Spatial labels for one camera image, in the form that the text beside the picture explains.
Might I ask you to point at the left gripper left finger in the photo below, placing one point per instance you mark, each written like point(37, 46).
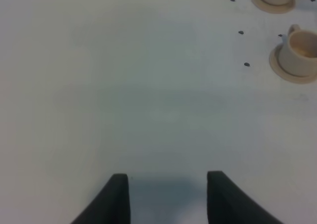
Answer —
point(111, 205)

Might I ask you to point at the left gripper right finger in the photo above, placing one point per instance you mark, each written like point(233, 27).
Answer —
point(228, 204)

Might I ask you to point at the near beige teacup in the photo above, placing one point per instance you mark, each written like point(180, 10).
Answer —
point(298, 55)

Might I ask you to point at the near beige cup saucer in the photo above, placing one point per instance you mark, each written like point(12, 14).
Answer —
point(278, 70)

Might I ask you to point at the far beige cup saucer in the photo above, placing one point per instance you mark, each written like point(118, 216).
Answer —
point(274, 9)

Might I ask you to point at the beige cup saucer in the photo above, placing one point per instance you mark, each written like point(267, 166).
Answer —
point(274, 9)
point(278, 70)

